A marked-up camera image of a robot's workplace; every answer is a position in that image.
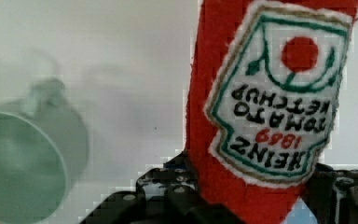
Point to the red felt ketchup bottle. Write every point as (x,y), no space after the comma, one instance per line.
(263,99)

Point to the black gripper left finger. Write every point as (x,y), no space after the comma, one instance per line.
(178,171)

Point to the mint green mug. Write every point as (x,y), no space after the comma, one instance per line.
(44,148)

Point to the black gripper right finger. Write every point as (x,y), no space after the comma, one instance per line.
(332,195)

